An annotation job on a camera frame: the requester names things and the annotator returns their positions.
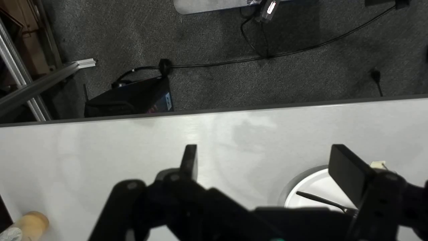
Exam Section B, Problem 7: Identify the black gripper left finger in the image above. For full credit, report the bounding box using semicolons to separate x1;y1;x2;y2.
180;145;199;180

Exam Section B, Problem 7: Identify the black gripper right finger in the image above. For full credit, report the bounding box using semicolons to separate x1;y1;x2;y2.
328;145;375;208

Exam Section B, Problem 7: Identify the black plastic fork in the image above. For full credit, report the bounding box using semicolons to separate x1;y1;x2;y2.
296;192;356;213

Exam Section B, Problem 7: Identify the yellowish tape piece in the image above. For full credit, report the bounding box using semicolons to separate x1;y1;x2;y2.
371;161;388;171

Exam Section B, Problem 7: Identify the white paper plate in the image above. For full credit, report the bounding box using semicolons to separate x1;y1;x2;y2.
283;167;355;212

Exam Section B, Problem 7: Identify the black box on floor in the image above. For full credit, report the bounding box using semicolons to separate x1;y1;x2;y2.
85;78;173;118

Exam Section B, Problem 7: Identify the clear plastic water bottle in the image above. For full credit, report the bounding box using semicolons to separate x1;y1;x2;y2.
0;212;50;241

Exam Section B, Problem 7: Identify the black floor cable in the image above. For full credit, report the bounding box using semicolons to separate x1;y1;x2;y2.
112;2;413;89

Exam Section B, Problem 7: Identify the aluminium frame leg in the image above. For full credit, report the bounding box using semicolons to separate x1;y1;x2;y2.
0;21;97;122

